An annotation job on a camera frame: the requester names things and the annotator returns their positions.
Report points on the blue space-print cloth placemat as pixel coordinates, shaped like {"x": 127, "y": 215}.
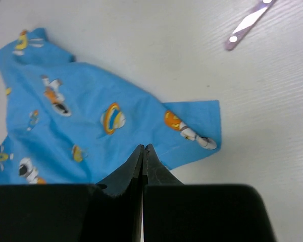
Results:
{"x": 71, "y": 122}

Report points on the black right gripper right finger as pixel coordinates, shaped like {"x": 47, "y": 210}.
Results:
{"x": 173, "y": 211}

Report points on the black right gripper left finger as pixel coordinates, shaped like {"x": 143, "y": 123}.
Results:
{"x": 105, "y": 211}

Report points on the pink-handled table knife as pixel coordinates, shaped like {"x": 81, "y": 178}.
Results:
{"x": 247, "y": 23}

